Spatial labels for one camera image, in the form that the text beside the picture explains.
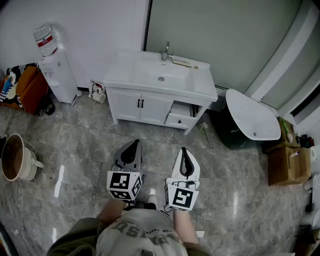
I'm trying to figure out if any white sink basin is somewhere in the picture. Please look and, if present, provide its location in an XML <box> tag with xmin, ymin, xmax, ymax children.
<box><xmin>102</xmin><ymin>49</ymin><xmax>219</xmax><ymax>136</ymax></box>

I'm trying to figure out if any white oval basin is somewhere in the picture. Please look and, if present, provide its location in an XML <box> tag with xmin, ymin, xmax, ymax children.
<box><xmin>225</xmin><ymin>88</ymin><xmax>282</xmax><ymax>142</ymax></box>

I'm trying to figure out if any person's left forearm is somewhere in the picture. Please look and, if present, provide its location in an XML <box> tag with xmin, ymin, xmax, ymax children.
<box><xmin>96</xmin><ymin>198</ymin><xmax>128</xmax><ymax>229</ymax></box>

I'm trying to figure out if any printed paper bag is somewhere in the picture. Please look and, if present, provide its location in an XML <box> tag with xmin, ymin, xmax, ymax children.
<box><xmin>88</xmin><ymin>79</ymin><xmax>108</xmax><ymax>104</ymax></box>

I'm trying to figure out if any white water dispenser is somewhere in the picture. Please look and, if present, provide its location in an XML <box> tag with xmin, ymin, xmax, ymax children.
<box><xmin>37</xmin><ymin>49</ymin><xmax>83</xmax><ymax>105</ymax></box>

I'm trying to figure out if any white vanity drawer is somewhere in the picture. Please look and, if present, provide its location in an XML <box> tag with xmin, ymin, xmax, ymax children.
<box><xmin>164</xmin><ymin>101</ymin><xmax>199</xmax><ymax>130</ymax></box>

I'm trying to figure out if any frosted glass panel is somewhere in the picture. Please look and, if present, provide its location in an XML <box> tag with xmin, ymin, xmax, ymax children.
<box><xmin>144</xmin><ymin>0</ymin><xmax>303</xmax><ymax>95</ymax></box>

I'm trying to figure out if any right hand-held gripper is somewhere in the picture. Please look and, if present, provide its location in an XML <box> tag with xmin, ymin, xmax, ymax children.
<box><xmin>164</xmin><ymin>147</ymin><xmax>201</xmax><ymax>212</ymax></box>

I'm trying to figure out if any person's white shoe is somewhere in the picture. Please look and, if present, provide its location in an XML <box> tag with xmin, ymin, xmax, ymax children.
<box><xmin>146</xmin><ymin>194</ymin><xmax>159</xmax><ymax>210</ymax></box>

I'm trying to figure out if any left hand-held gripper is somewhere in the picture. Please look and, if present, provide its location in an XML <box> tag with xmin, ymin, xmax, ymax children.
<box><xmin>106</xmin><ymin>138</ymin><xmax>145</xmax><ymax>201</ymax></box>

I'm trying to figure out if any orange sofa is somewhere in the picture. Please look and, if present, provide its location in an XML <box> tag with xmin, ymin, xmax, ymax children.
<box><xmin>0</xmin><ymin>65</ymin><xmax>50</xmax><ymax>115</ymax></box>

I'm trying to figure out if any person's right forearm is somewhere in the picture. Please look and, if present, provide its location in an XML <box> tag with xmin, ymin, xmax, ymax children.
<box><xmin>171</xmin><ymin>209</ymin><xmax>200</xmax><ymax>245</ymax></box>

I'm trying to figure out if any chrome faucet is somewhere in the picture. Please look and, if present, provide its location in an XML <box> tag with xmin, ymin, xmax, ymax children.
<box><xmin>161</xmin><ymin>41</ymin><xmax>176</xmax><ymax>62</ymax></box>

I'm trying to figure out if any striped patterned cushion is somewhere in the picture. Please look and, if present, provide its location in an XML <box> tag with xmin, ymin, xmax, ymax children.
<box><xmin>0</xmin><ymin>63</ymin><xmax>39</xmax><ymax>111</ymax></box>

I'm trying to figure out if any beige round bucket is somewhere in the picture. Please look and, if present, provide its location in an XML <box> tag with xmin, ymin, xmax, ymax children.
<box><xmin>0</xmin><ymin>133</ymin><xmax>45</xmax><ymax>185</ymax></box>

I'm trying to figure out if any clear water bottle red label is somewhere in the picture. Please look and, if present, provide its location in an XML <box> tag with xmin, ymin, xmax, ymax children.
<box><xmin>33</xmin><ymin>21</ymin><xmax>66</xmax><ymax>58</ymax></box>

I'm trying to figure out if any thin green stick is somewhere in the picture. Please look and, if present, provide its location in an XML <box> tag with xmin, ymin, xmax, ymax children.
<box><xmin>198</xmin><ymin>121</ymin><xmax>214</xmax><ymax>150</ymax></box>

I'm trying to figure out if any black slipper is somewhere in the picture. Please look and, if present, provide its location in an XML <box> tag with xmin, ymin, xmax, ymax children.
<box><xmin>44</xmin><ymin>101</ymin><xmax>56</xmax><ymax>116</ymax></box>

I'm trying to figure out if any large cardboard box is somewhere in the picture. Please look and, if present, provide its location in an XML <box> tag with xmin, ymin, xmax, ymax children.
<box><xmin>267</xmin><ymin>146</ymin><xmax>313</xmax><ymax>187</ymax></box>

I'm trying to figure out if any flat cardboard box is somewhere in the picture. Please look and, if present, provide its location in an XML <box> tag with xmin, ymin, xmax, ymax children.
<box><xmin>261</xmin><ymin>116</ymin><xmax>302</xmax><ymax>154</ymax></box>

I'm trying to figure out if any person's white olive-sleeved t-shirt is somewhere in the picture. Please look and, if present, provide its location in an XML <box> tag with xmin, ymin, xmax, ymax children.
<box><xmin>46</xmin><ymin>208</ymin><xmax>212</xmax><ymax>256</ymax></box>

